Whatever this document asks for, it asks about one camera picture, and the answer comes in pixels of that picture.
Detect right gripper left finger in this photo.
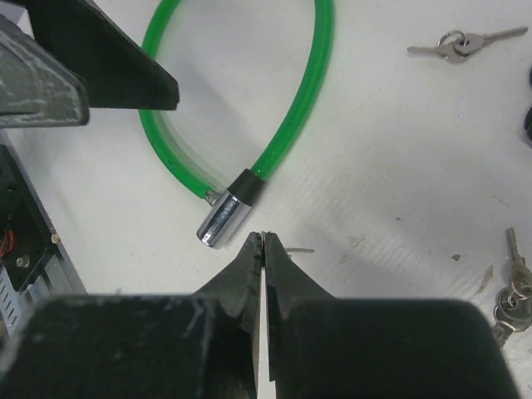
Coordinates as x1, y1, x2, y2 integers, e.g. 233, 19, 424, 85
1, 233, 262, 398

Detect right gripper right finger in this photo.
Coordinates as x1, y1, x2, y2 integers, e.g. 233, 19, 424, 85
263, 233, 519, 398

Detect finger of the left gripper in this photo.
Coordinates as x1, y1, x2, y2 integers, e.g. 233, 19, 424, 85
1, 17, 90, 129
24, 0, 180, 111

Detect green cable bike lock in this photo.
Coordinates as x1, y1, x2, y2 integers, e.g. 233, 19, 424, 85
139, 1, 335, 249

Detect black-headed key pair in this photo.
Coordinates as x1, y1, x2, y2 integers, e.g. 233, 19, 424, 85
521, 66, 532, 149

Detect small silver keys right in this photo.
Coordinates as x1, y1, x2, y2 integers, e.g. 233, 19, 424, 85
492, 227, 531, 348

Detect small silver keys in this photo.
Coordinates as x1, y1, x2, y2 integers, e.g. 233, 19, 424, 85
492, 227, 531, 348
406, 27, 529, 64

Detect small silver keys upper left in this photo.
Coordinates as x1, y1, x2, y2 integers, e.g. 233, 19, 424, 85
406, 27, 529, 64

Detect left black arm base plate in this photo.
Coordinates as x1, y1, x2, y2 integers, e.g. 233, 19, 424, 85
1, 145, 57, 292

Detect grey slotted cable duct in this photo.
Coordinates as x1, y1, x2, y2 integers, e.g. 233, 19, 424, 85
0, 267, 22, 337

